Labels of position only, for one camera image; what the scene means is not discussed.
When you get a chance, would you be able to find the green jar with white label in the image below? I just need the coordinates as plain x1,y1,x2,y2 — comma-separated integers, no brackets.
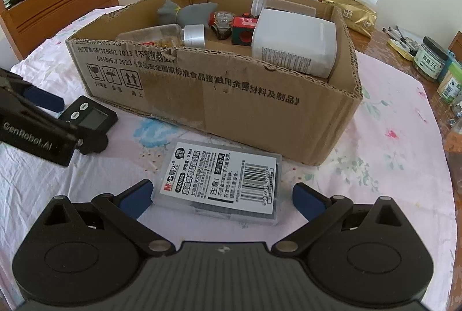
436,60,462,105

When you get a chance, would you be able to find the clear bottle with silver cap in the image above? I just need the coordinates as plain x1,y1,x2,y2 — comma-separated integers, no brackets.
115,24,206,48

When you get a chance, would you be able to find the clear case with white label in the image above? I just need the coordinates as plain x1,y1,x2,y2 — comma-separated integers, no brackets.
153,140,284,227

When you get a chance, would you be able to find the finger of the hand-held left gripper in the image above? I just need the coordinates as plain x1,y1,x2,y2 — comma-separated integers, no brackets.
0,90,109,156
0,68,66,113

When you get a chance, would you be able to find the clear plastic jar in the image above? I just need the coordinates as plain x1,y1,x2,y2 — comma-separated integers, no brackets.
251,0,317,18

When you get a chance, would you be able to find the pack of pens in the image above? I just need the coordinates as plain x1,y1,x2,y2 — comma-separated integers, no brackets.
382,25,420,61

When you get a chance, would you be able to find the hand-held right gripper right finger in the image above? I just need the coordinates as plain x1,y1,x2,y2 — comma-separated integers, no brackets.
272,182,411,257

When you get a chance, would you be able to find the gold foil bag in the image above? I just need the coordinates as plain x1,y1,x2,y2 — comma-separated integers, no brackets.
322,0,378,36

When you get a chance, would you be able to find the grey plush toy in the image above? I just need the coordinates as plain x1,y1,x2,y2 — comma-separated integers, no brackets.
157,0,220,27

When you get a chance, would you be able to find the white plastic bottle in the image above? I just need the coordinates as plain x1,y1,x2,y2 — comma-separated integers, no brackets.
251,9,338,78

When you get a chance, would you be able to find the glass jar with dark lid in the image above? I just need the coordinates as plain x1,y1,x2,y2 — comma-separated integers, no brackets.
413,36,450,83

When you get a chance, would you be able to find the cardboard box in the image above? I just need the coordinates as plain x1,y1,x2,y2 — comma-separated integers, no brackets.
65,0,362,166

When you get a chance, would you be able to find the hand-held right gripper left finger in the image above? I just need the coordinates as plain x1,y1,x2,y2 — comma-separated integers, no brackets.
42,179,173,258

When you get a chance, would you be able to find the small glass jar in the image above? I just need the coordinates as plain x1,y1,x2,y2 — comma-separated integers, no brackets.
211,10,236,40

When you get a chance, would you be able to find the red toy truck block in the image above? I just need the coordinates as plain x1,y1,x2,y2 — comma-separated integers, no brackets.
233,16,259,45

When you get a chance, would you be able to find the black digital timer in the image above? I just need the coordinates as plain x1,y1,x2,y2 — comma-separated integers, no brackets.
58,95,118,139

